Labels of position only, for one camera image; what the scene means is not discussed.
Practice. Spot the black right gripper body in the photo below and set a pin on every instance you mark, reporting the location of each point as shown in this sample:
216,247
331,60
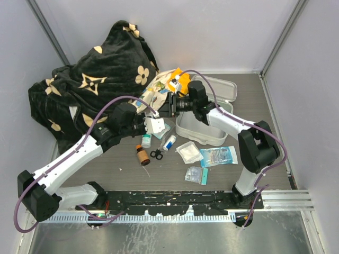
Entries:
177,105

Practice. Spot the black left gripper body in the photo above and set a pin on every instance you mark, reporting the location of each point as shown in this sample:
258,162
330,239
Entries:
136,128

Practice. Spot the white bottle green label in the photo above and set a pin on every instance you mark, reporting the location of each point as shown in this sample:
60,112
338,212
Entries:
146,141

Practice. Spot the bagged teal plaster strips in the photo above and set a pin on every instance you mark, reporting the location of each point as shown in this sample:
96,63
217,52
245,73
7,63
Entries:
169,126

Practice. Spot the white gauze pad packet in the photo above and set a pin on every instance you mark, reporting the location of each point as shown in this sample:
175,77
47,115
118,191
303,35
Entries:
189,152

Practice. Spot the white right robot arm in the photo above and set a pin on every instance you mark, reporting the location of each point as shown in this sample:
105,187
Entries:
257,145

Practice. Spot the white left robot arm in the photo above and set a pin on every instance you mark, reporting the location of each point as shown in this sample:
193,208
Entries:
41,192

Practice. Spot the brown glass medicine bottle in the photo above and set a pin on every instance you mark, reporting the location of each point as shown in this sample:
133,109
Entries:
142,155

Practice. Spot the yellow cloth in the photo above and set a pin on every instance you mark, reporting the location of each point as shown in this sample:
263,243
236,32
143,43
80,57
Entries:
183,80

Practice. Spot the bagged white blue bandage roll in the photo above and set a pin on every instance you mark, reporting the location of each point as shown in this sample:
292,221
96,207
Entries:
169,143

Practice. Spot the black floral fleece blanket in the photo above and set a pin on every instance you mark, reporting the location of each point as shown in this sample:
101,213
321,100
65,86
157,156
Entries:
67,102

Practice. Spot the light blue wipes pouch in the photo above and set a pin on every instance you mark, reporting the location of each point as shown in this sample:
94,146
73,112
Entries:
218,156

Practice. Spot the small bag with teal header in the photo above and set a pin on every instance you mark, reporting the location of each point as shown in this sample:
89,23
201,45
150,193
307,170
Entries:
197,175

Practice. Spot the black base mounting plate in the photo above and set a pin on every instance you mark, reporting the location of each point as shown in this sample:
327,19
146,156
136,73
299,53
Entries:
169,203

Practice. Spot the black handled scissors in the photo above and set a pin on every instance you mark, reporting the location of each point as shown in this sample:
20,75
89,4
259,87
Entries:
158,153

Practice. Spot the white slotted cable duct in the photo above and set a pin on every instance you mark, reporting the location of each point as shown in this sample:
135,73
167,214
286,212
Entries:
189,217

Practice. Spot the aluminium frame rail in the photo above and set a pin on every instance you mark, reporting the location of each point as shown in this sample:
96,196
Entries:
287,200

